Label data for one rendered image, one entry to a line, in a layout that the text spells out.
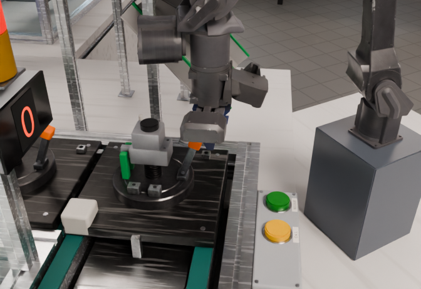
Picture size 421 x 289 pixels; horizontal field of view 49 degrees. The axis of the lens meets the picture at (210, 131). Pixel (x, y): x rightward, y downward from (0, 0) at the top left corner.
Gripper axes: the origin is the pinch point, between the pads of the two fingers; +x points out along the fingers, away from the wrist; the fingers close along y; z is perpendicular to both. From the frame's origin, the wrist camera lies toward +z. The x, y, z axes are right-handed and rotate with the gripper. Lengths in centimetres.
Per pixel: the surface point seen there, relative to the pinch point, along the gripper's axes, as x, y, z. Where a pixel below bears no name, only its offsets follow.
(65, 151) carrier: 11.4, 7.3, -29.2
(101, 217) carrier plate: 11.5, -9.6, -16.4
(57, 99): 22, 46, -49
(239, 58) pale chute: 7.7, 47.4, 1.2
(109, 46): 34, 114, -58
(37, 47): 22, 82, -72
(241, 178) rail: 12.6, 4.5, 5.0
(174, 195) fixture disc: 9.6, -5.0, -5.3
